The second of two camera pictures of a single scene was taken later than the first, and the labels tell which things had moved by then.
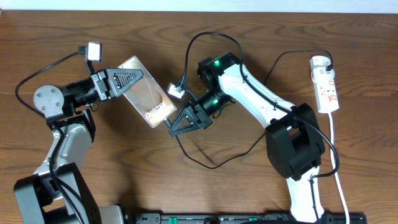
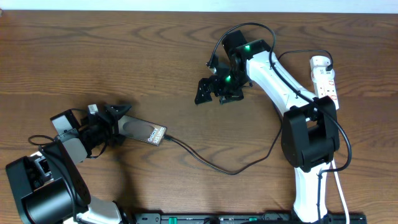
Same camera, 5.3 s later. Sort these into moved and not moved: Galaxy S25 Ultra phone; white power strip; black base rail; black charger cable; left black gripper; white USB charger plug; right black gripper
Moved: Galaxy S25 Ultra phone; left black gripper; black charger cable; right black gripper
Not moved: white USB charger plug; black base rail; white power strip
